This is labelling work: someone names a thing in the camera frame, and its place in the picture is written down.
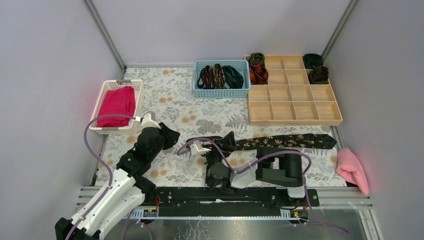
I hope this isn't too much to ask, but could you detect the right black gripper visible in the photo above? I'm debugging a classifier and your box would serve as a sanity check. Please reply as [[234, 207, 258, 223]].
[[199, 131, 237, 173]]

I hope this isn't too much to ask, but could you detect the dark floral necktie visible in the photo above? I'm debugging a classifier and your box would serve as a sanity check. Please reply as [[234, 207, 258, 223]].
[[206, 131, 337, 151]]

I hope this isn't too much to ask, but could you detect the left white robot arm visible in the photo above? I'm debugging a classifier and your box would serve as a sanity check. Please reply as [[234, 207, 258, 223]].
[[54, 122, 181, 240]]

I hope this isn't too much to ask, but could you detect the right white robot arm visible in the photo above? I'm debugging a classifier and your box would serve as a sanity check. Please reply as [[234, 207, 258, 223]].
[[199, 132, 307, 206]]

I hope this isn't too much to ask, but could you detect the red folded cloth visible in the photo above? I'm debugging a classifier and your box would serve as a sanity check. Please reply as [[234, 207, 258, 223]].
[[97, 86, 136, 128]]

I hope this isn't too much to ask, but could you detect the blue plastic basket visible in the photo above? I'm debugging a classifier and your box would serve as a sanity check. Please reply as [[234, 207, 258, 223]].
[[192, 60, 251, 99]]

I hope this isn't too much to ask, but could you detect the dark green tie in basket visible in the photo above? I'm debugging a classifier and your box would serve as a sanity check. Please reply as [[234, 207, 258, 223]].
[[222, 65, 244, 89]]

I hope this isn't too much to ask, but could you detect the brown striped tie in basket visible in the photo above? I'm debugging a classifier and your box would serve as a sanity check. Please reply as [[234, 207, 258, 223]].
[[196, 65, 214, 89]]

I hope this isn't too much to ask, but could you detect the brown patterned tie in basket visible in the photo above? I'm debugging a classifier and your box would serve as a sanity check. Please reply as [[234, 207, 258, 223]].
[[212, 63, 226, 89]]

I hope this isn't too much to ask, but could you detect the wooden compartment tray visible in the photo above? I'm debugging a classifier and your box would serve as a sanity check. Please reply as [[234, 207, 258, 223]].
[[247, 55, 343, 126]]

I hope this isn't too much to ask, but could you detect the rolled orange black tie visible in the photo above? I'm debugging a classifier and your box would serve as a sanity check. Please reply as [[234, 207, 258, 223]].
[[249, 65, 269, 85]]

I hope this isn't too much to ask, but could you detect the rolled dark striped tie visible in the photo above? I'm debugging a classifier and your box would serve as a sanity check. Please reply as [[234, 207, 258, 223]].
[[247, 52, 266, 67]]

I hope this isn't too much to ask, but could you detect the rolled olive patterned tie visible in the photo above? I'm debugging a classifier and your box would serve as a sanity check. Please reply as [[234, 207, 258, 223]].
[[308, 66, 329, 85]]

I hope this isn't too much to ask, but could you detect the rolled dark green tie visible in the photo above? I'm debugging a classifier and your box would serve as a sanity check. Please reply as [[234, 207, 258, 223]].
[[302, 53, 324, 69]]

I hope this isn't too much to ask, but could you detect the pink cloth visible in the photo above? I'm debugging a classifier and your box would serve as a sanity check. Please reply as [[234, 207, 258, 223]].
[[336, 147, 370, 195]]

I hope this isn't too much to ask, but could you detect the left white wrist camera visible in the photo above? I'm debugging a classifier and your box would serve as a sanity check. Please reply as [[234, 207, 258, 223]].
[[134, 111, 161, 129]]

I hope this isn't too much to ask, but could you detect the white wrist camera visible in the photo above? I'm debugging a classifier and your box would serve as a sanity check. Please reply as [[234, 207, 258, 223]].
[[134, 111, 161, 129], [189, 140, 211, 157]]

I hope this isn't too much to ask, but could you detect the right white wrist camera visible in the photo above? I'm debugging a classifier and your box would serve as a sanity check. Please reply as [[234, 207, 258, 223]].
[[189, 140, 211, 157]]

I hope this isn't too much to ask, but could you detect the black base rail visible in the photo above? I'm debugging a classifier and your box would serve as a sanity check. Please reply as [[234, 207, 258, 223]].
[[139, 187, 320, 218]]

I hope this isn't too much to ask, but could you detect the grey slotted cable duct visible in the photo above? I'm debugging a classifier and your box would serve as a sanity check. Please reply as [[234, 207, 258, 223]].
[[122, 208, 301, 221]]

